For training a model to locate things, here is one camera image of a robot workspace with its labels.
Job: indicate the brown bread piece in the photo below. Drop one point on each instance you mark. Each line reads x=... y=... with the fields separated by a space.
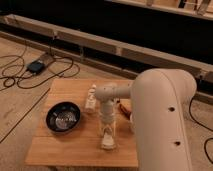
x=124 y=110

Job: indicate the black bowl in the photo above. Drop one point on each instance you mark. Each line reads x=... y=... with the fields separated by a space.
x=63 y=117

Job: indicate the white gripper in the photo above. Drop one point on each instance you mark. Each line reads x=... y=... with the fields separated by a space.
x=107 y=118

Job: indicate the wooden frame rail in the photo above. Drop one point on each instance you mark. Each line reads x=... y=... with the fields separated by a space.
x=202 y=72

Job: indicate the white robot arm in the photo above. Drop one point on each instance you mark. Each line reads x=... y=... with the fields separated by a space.
x=156 y=96

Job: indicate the wooden table board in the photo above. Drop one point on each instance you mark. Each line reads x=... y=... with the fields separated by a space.
x=82 y=145

